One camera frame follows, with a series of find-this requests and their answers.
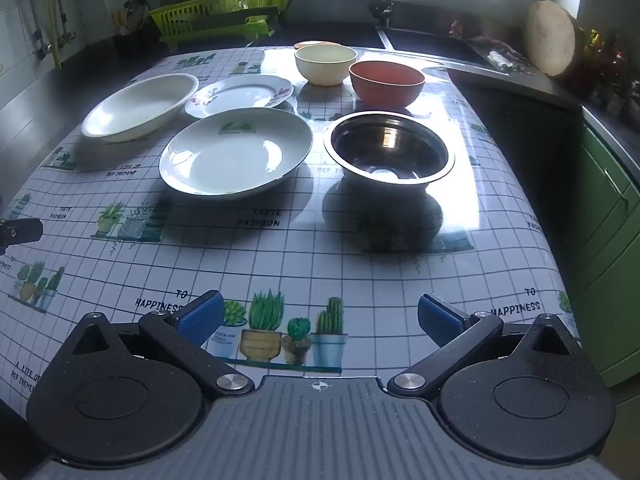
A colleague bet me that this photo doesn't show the white scrub brush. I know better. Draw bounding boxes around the white scrub brush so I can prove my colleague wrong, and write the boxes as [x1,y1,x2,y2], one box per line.
[487,50,524,72]

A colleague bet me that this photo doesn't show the brown dish cloth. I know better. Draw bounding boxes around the brown dish cloth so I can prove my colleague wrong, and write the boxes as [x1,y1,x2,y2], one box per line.
[449,19,502,47]

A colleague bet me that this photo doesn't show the large white plate green print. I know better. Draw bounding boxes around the large white plate green print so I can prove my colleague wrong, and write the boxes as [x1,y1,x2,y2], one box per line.
[159,108,314,200]

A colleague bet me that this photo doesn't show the plant print grid tablecloth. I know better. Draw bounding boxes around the plant print grid tablecloth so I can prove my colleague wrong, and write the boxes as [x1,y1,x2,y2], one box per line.
[0,45,585,413]

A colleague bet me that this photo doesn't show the stainless steel bowl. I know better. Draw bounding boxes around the stainless steel bowl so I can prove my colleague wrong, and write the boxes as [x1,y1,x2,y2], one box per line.
[323,111,456,196]

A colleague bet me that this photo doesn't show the round wooden cutting board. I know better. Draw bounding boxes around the round wooden cutting board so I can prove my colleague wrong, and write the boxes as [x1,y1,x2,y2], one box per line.
[524,0,579,77]

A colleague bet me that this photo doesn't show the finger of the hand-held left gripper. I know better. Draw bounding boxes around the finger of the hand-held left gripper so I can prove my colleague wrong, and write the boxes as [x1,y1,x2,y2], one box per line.
[0,218,44,256]

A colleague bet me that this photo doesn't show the cluster of condiment bottles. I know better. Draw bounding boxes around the cluster of condiment bottles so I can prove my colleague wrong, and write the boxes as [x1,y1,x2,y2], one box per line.
[574,27,634,119]

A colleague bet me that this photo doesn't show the green cabinet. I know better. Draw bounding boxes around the green cabinet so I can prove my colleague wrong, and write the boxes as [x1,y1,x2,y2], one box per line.
[564,105,640,402]

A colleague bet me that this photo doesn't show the black utensil holder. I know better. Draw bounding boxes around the black utensil holder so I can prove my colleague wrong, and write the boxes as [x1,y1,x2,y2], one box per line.
[112,0,152,59]

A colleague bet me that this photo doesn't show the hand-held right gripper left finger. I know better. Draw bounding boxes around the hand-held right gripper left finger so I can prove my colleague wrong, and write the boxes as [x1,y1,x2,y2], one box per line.
[60,290,253,397]

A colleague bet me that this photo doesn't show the white floral plate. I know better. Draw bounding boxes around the white floral plate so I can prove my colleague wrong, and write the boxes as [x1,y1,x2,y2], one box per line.
[185,75,294,119]

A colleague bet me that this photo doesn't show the metal hose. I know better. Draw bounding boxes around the metal hose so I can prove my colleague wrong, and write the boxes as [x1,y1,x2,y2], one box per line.
[22,0,52,59]

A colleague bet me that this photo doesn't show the dark sink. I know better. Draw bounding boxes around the dark sink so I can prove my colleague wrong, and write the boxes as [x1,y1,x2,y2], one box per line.
[382,25,493,67]

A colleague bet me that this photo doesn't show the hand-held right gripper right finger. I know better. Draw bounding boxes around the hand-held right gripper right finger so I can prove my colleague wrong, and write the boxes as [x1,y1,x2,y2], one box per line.
[387,294,583,402]

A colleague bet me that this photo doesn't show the green dish rack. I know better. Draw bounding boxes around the green dish rack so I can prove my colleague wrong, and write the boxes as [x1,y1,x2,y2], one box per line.
[148,0,292,54]

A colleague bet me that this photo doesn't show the white oval deep plate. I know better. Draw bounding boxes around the white oval deep plate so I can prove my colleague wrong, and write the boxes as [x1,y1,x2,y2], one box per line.
[81,73,200,142]

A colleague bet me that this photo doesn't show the terracotta orange bowl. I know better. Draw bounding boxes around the terracotta orange bowl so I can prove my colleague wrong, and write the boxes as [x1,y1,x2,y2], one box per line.
[349,61,426,109]

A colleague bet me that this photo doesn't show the cream bowl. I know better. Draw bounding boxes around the cream bowl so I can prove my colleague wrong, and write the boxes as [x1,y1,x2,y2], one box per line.
[294,44,357,86]

